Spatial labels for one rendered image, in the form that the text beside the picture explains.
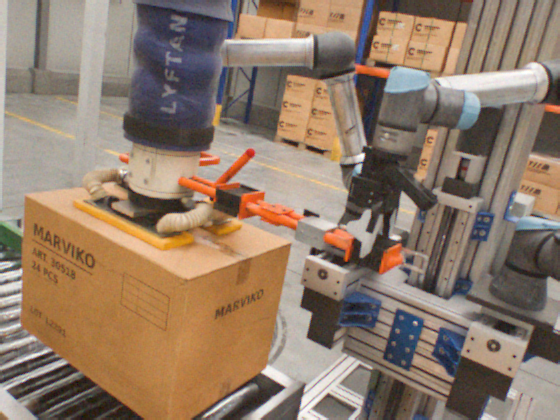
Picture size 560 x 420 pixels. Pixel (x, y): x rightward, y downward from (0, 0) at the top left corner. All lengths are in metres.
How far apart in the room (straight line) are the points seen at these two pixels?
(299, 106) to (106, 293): 8.27
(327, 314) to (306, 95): 7.89
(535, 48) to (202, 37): 0.92
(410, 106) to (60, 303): 1.00
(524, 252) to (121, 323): 1.03
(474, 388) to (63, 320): 1.09
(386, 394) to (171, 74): 1.25
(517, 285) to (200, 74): 0.97
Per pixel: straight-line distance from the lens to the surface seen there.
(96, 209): 1.39
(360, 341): 1.72
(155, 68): 1.26
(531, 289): 1.52
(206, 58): 1.26
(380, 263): 1.03
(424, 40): 8.61
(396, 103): 0.99
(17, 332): 1.94
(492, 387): 1.52
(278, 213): 1.13
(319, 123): 9.21
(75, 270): 1.39
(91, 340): 1.41
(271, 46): 1.54
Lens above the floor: 1.55
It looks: 17 degrees down
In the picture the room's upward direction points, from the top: 11 degrees clockwise
